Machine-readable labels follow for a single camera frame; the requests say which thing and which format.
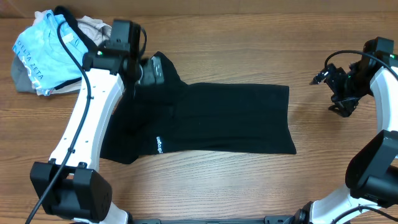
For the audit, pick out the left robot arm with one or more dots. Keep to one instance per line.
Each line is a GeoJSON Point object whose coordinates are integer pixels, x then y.
{"type": "Point", "coordinates": [69, 185]}

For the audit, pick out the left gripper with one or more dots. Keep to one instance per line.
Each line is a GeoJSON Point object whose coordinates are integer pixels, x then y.
{"type": "Point", "coordinates": [152, 73]}

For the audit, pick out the black folded garment in pile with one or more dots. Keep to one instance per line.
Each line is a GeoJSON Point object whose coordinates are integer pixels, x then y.
{"type": "Point", "coordinates": [72, 23]}

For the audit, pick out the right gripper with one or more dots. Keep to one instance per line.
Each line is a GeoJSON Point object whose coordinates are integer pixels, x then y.
{"type": "Point", "coordinates": [347, 106]}

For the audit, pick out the beige folded garment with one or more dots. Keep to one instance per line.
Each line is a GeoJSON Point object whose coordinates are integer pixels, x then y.
{"type": "Point", "coordinates": [97, 31]}

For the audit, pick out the black polo shirt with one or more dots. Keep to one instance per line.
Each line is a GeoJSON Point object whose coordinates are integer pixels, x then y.
{"type": "Point", "coordinates": [175, 116]}

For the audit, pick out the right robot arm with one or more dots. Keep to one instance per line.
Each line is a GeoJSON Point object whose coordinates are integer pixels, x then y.
{"type": "Point", "coordinates": [370, 179]}

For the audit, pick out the grey folded garment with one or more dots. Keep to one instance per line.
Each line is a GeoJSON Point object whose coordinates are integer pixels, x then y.
{"type": "Point", "coordinates": [20, 77]}

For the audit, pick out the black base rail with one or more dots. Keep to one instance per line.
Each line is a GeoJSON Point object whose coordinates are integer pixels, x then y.
{"type": "Point", "coordinates": [211, 221]}

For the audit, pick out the light blue folded t-shirt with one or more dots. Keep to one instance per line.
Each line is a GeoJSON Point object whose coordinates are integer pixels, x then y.
{"type": "Point", "coordinates": [41, 50]}

